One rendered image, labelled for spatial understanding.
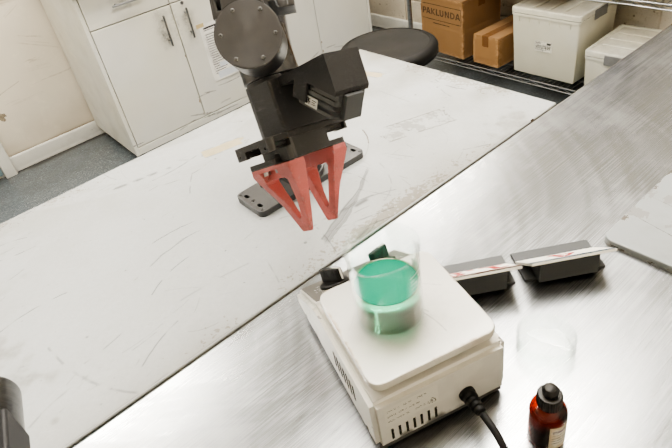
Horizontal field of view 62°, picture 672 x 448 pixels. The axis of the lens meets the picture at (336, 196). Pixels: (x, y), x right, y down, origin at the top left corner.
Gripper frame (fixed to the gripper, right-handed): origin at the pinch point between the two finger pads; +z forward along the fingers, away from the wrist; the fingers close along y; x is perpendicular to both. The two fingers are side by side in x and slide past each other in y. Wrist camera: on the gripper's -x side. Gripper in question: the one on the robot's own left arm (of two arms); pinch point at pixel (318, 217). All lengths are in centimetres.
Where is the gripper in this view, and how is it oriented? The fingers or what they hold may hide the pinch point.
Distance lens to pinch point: 57.9
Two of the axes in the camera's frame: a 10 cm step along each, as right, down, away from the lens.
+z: 3.1, 9.4, 0.9
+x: -6.3, 1.3, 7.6
